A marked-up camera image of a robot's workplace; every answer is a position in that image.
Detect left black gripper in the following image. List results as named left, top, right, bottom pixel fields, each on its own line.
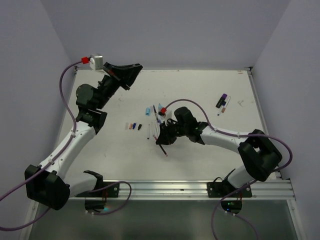
left=95, top=62, right=142, bottom=110

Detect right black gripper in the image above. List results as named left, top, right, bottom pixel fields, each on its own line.
left=156, top=118, right=188, bottom=144

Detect pink ink gel pen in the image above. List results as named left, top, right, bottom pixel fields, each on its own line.
left=159, top=144, right=168, bottom=157

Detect purple ink gel pen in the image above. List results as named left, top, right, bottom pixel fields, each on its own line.
left=152, top=105, right=161, bottom=124

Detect light blue highlighter cap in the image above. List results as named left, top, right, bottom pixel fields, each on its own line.
left=145, top=107, right=151, bottom=116

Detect light blue highlighter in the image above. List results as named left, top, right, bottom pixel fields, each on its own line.
left=158, top=103, right=163, bottom=111

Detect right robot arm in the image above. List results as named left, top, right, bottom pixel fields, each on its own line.
left=156, top=106, right=283, bottom=197

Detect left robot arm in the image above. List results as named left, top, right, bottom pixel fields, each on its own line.
left=24, top=62, right=143, bottom=210

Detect white slim pen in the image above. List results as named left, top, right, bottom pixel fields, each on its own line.
left=217, top=102, right=225, bottom=116

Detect brown capped white marker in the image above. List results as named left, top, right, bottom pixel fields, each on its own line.
left=221, top=96, right=231, bottom=113

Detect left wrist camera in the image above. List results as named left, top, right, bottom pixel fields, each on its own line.
left=89, top=53, right=104, bottom=72

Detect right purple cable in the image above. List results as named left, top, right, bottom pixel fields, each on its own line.
left=159, top=98, right=293, bottom=240

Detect purple cable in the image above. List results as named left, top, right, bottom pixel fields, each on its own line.
left=0, top=56, right=132, bottom=231
left=159, top=98, right=293, bottom=240

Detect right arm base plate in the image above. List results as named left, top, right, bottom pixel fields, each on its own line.
left=206, top=181, right=253, bottom=198

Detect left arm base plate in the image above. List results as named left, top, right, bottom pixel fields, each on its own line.
left=76, top=181, right=120, bottom=199

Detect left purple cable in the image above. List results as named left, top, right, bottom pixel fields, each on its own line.
left=0, top=56, right=132, bottom=231

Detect aluminium front rail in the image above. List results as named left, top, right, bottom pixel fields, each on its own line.
left=32, top=179, right=296, bottom=201

